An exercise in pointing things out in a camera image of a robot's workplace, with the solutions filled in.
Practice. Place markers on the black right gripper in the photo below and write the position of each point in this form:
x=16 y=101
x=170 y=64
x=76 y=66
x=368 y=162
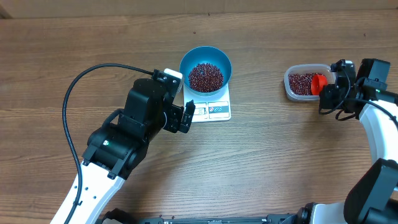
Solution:
x=328 y=93

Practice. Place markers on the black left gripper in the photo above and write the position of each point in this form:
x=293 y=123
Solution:
x=174 y=124

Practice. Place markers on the red scoop with blue handle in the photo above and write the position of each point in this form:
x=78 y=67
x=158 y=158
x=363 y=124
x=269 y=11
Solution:
x=317 y=84

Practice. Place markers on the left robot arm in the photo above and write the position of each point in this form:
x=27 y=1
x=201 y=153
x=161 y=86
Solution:
x=121 y=143

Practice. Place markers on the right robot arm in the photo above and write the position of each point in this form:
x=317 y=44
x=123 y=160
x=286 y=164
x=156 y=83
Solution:
x=362 y=94

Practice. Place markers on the white digital kitchen scale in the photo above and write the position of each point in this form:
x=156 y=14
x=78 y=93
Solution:
x=209 y=108

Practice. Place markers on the red beans in bowl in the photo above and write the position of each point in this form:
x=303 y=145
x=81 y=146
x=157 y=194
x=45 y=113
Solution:
x=205 y=78

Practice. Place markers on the teal plastic bowl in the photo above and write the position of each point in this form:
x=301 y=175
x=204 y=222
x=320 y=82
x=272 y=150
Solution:
x=206 y=54

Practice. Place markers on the clear plastic container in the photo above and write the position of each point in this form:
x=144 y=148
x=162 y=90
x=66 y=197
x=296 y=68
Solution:
x=301 y=70

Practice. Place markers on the red adzuki beans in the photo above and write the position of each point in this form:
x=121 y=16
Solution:
x=300 y=84

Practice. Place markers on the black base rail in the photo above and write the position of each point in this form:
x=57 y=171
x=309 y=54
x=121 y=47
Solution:
x=118 y=216

